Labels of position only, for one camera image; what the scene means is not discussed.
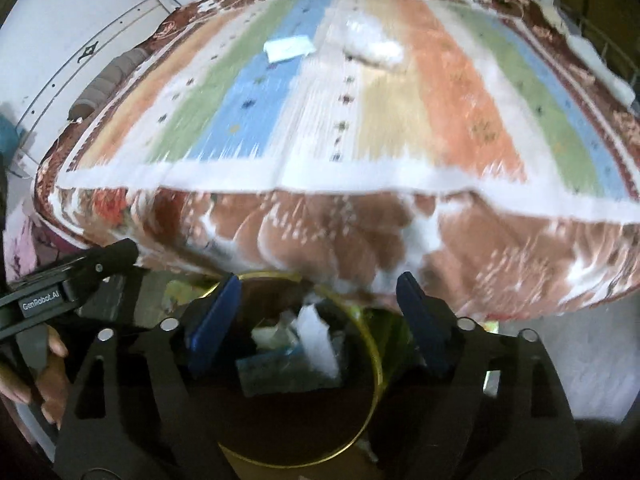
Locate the white cabinet door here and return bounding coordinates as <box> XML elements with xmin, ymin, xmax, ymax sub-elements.
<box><xmin>10</xmin><ymin>0</ymin><xmax>182</xmax><ymax>128</ymax></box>

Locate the striped colourful tablecloth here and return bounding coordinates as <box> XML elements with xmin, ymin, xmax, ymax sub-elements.
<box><xmin>32</xmin><ymin>0</ymin><xmax>640</xmax><ymax>322</ymax></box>

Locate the pink cloth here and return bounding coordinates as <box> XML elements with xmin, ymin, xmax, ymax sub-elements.
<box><xmin>4</xmin><ymin>205</ymin><xmax>57</xmax><ymax>282</ymax></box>

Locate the white cloth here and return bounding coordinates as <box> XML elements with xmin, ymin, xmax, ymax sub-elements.
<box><xmin>569</xmin><ymin>35</ymin><xmax>637</xmax><ymax>107</ymax></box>

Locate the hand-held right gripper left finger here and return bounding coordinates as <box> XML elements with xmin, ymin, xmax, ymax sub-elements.
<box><xmin>52</xmin><ymin>272</ymin><xmax>243</xmax><ymax>480</ymax></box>

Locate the white wire rack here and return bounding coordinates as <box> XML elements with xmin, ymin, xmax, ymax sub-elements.
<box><xmin>554</xmin><ymin>0</ymin><xmax>640</xmax><ymax>108</ymax></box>

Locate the striped colourful blanket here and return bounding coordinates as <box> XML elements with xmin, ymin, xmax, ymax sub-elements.
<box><xmin>52</xmin><ymin>0</ymin><xmax>640</xmax><ymax>226</ymax></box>

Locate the clear plastic bag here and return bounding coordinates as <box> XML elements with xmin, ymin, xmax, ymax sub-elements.
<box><xmin>342</xmin><ymin>16</ymin><xmax>405</xmax><ymax>70</ymax></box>

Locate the white tissue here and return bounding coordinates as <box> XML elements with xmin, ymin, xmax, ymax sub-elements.
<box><xmin>296</xmin><ymin>303</ymin><xmax>342</xmax><ymax>379</ymax></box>

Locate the green white medicine box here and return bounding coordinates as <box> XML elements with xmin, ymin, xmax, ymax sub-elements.
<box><xmin>235</xmin><ymin>349</ymin><xmax>342</xmax><ymax>399</ymax></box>

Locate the blue face mask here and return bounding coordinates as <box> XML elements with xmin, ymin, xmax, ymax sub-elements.
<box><xmin>263</xmin><ymin>35</ymin><xmax>316</xmax><ymax>63</ymax></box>

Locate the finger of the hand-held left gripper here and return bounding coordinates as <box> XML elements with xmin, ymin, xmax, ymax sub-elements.
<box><xmin>0</xmin><ymin>238</ymin><xmax>140</xmax><ymax>306</ymax></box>

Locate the black bin with gold rim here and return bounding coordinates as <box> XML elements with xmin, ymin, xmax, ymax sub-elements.
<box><xmin>200</xmin><ymin>270</ymin><xmax>386</xmax><ymax>467</ymax></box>

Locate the grey rolled cloth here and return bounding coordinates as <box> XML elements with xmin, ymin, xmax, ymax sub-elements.
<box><xmin>67</xmin><ymin>47</ymin><xmax>152</xmax><ymax>122</ymax></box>

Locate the person's left hand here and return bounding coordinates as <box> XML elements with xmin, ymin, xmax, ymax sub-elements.
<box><xmin>0</xmin><ymin>326</ymin><xmax>71</xmax><ymax>429</ymax></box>

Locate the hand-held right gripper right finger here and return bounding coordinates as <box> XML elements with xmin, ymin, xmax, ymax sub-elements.
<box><xmin>396</xmin><ymin>271</ymin><xmax>584</xmax><ymax>480</ymax></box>

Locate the cream sachet packet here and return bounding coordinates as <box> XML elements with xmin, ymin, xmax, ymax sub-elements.
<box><xmin>251</xmin><ymin>311</ymin><xmax>302</xmax><ymax>352</ymax></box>

